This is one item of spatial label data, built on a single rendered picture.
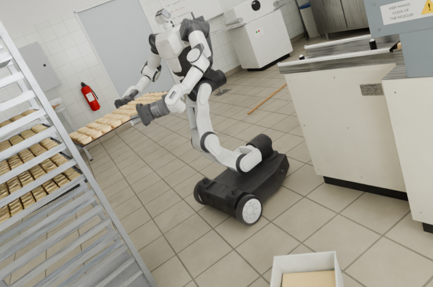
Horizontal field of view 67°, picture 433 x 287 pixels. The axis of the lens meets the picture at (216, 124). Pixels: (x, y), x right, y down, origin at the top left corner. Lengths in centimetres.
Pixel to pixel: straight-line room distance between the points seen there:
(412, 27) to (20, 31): 532
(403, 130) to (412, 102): 15
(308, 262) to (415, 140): 75
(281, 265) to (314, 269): 16
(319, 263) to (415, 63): 100
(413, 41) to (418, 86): 18
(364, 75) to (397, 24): 43
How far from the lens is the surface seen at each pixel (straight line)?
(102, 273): 239
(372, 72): 178
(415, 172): 174
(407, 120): 160
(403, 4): 141
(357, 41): 211
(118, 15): 605
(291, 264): 181
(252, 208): 226
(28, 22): 590
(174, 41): 202
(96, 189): 174
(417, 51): 145
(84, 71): 587
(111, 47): 596
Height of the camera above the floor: 137
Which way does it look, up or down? 19 degrees down
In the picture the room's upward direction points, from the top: 23 degrees counter-clockwise
